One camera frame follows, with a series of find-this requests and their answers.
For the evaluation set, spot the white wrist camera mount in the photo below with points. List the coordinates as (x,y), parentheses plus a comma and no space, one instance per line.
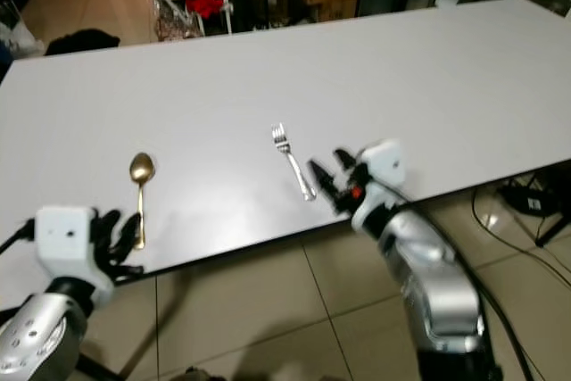
(382,171)
(67,238)

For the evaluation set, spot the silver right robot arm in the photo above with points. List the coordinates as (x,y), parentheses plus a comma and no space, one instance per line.
(433,283)

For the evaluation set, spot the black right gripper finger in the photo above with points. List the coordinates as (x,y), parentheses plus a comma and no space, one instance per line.
(347,159)
(323,179)

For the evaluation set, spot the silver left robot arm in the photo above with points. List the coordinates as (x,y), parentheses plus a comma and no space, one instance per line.
(45,336)

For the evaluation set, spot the gold spoon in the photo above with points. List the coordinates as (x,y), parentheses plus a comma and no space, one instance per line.
(141,169)

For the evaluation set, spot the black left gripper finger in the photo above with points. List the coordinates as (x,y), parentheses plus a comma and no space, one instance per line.
(127,269)
(121,236)

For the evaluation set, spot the black power strip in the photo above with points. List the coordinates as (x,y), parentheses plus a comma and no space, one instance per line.
(533,195)

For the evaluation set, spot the red cloth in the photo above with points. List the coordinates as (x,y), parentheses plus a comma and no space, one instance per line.
(205,4)

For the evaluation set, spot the white plastic bag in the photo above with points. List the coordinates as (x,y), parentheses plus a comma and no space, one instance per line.
(20,37)

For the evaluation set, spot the black bag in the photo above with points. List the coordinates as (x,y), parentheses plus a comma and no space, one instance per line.
(83,42)

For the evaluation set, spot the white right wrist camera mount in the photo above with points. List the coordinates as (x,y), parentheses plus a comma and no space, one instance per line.
(382,171)

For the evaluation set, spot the silver fork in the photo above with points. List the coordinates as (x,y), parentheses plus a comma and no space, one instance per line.
(291,160)

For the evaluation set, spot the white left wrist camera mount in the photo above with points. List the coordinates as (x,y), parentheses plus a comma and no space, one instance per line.
(67,238)

